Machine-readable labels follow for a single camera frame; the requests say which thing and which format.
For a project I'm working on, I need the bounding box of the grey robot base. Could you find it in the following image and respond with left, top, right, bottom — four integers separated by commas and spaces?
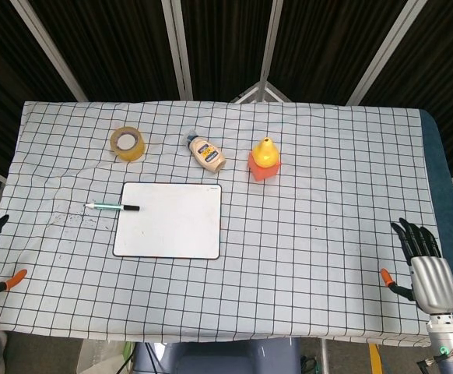
132, 337, 302, 374

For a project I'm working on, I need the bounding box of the yellow toy pear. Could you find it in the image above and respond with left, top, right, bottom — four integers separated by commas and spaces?
252, 137, 279, 169

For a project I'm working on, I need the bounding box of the yellow tape roll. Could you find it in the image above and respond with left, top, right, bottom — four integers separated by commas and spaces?
110, 125, 147, 164

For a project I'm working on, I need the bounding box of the mayonnaise squeeze bottle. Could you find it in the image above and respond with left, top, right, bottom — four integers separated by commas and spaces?
184, 130, 227, 171

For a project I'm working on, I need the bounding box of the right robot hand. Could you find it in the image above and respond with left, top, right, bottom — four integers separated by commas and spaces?
380, 217, 453, 316

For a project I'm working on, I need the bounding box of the white folding screen frame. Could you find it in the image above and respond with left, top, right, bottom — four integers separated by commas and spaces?
0, 0, 453, 188

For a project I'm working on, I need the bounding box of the white drawing board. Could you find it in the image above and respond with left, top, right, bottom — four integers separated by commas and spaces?
112, 182, 223, 260

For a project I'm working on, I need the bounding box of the white checkered tablecloth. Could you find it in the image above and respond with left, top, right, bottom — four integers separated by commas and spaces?
0, 100, 453, 349

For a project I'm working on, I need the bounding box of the green marker pen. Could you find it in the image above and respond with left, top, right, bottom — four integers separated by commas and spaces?
84, 202, 141, 213

